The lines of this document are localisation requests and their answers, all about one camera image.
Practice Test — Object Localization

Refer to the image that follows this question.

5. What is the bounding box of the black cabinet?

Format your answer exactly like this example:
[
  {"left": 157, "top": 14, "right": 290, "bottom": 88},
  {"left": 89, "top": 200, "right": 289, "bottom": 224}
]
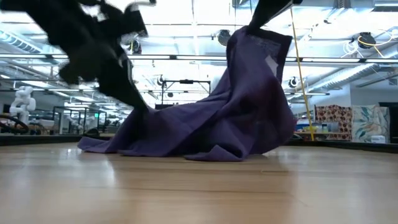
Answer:
[{"left": 379, "top": 101, "right": 398, "bottom": 144}]

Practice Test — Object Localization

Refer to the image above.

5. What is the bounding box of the black framed glass enclosure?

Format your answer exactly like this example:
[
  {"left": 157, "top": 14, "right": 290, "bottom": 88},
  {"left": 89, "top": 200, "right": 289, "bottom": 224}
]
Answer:
[{"left": 52, "top": 106, "right": 108, "bottom": 135}]

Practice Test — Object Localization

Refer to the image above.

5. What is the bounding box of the cluttered wooden shelf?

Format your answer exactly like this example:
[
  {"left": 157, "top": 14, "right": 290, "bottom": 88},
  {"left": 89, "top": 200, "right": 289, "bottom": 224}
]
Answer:
[{"left": 294, "top": 123, "right": 340, "bottom": 141}]

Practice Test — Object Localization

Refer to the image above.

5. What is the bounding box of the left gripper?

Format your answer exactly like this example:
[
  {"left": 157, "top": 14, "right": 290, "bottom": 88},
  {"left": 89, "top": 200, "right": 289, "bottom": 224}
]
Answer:
[{"left": 46, "top": 0, "right": 149, "bottom": 110}]

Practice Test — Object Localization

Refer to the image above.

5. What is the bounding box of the purple towel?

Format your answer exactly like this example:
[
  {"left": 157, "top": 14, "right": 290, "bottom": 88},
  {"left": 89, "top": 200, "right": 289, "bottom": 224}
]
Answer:
[{"left": 77, "top": 26, "right": 296, "bottom": 162}]

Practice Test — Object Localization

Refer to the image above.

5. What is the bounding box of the red floral fabric panel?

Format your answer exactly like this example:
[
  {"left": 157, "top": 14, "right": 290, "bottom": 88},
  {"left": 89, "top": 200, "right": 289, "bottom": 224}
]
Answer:
[{"left": 314, "top": 105, "right": 353, "bottom": 141}]

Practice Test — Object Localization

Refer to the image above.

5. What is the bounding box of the black overhead frame stand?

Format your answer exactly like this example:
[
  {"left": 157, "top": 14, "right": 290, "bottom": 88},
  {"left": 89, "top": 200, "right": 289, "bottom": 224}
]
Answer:
[{"left": 160, "top": 79, "right": 211, "bottom": 106}]

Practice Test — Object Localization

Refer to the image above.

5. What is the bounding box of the black curved hose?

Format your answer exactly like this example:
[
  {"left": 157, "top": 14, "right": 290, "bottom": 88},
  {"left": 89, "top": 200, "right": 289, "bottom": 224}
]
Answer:
[{"left": 0, "top": 114, "right": 30, "bottom": 135}]

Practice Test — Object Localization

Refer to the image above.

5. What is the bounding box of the yellow hanging cable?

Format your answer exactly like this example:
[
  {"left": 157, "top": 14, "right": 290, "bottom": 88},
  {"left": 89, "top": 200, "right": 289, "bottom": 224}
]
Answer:
[{"left": 289, "top": 7, "right": 315, "bottom": 141}]

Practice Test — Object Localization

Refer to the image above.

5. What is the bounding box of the leaf print fabric panel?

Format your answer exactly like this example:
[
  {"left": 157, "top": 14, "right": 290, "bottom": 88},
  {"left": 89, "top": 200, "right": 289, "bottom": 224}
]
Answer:
[{"left": 352, "top": 105, "right": 391, "bottom": 143}]

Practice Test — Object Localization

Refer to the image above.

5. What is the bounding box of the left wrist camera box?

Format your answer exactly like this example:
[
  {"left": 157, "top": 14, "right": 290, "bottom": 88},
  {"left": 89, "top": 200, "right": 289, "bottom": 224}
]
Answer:
[{"left": 123, "top": 3, "right": 156, "bottom": 40}]

